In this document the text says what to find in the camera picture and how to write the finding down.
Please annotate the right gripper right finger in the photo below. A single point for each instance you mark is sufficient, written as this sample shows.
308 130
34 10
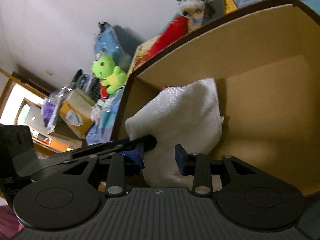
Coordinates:
183 160

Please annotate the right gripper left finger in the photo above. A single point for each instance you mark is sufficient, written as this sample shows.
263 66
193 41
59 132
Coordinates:
136 155

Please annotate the white towel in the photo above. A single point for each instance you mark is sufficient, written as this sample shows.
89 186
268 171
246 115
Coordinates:
189 116

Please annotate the yellow tissue box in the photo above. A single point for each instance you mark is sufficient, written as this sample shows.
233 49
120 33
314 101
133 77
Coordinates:
76 112

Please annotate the green frog plush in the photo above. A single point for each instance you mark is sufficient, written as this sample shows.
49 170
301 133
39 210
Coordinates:
110 75

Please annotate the red cartoon book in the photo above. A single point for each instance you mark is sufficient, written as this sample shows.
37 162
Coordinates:
141 54

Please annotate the brown cardboard box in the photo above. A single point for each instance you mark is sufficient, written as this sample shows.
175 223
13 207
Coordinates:
264 59

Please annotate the red plush pillow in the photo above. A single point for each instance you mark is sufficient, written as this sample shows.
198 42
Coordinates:
175 30

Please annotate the smartphone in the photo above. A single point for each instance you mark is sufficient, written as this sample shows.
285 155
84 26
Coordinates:
217 8

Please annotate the panda plush toy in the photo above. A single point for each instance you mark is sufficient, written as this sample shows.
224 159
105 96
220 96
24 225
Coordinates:
193 10

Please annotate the yellow book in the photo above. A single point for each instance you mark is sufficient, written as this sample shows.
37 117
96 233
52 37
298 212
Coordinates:
230 6

